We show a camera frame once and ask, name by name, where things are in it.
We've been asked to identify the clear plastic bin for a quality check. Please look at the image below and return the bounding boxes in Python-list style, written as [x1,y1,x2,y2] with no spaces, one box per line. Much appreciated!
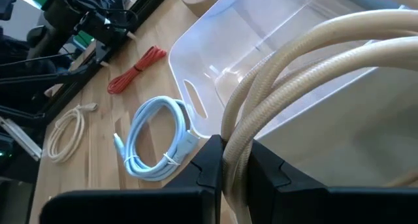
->
[168,0,406,138]

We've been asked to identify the light blue USB cable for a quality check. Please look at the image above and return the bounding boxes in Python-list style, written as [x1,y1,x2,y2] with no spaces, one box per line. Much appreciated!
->
[113,95,201,182]

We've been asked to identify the cream braided USB cable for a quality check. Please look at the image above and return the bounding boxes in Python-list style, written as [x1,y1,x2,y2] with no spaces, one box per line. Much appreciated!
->
[220,8,418,224]

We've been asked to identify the thin cream USB cable coil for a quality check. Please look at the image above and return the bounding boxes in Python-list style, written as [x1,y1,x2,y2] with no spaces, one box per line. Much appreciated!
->
[46,102,99,164]

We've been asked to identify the white opaque plastic bin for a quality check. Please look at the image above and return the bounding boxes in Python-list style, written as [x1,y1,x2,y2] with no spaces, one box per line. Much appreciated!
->
[254,37,418,188]

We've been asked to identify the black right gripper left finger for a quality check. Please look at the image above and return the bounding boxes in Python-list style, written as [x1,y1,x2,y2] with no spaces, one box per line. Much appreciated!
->
[39,135,225,224]

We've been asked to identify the red-orange USB cable bundle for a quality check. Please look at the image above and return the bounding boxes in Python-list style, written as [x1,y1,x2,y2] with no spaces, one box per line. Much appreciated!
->
[106,46,168,95]

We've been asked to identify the silver aluminium rail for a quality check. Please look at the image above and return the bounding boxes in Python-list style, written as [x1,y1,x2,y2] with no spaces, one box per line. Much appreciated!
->
[0,116,43,162]

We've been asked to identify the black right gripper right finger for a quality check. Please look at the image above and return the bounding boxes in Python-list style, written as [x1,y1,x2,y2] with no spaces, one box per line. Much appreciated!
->
[246,140,418,224]

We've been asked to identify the black table frame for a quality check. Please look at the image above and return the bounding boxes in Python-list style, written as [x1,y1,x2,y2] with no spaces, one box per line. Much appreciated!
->
[0,0,174,185]

